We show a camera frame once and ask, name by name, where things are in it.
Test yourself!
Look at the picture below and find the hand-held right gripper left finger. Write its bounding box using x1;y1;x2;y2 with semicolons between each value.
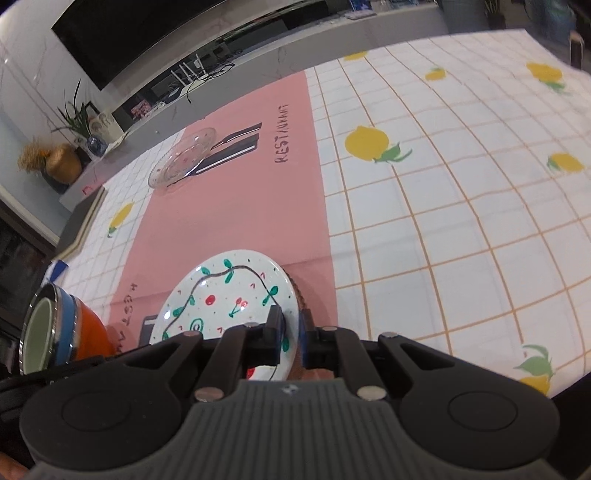
113;305;284;404

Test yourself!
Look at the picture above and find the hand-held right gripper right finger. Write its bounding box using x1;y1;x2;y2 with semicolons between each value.
298;309;463;404

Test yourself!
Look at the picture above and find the white painted ceramic plate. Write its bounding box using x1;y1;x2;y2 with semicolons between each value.
156;249;296;381

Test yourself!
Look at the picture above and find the orange-sided steel bowl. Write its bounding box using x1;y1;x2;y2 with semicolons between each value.
19;282;116;377

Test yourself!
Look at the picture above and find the pink placemat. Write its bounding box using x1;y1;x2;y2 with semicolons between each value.
108;71;340;384

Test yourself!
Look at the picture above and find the large flower-dotted glass plate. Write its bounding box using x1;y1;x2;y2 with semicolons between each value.
148;127;219;189

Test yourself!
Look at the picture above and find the lemon-print checked tablecloth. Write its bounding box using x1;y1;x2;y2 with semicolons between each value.
46;28;591;398

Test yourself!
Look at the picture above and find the black book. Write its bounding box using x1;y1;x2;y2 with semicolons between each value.
54;187;108;261

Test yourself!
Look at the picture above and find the white printed plant pot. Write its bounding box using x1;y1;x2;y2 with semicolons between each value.
89;111;126;145

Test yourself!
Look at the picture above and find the tan round vase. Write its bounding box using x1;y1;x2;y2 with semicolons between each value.
46;143;84;184

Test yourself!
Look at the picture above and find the white router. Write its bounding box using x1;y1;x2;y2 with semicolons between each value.
170;54;208;89

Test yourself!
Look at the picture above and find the spiky green potted plant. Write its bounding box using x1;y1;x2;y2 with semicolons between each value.
52;78;100;139

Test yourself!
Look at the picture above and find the dried grass bunch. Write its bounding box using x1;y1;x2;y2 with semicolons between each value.
17;141;51;174

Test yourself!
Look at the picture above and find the black television screen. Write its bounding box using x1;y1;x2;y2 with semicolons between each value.
51;0;232;90

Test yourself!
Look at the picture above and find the grey trash bin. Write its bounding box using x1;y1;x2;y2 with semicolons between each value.
441;0;490;34

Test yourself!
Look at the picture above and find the green leafy floor plant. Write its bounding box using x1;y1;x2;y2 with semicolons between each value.
482;0;511;26

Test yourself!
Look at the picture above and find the blue plastic bag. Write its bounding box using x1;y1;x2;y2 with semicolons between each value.
540;0;578;49

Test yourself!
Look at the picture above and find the black cable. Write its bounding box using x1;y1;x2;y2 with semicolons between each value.
185;60;236;104

